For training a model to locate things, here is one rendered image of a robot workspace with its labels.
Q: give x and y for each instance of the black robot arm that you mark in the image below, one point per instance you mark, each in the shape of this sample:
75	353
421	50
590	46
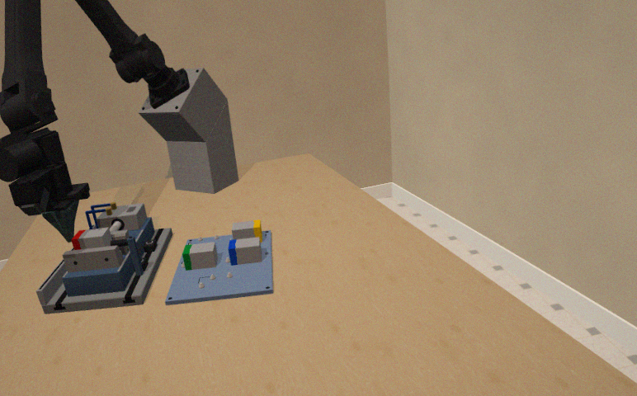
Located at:
20	155

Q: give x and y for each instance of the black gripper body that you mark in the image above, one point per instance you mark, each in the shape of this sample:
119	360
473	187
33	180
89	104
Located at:
79	192

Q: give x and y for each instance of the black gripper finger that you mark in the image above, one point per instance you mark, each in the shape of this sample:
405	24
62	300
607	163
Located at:
67	220
52	219

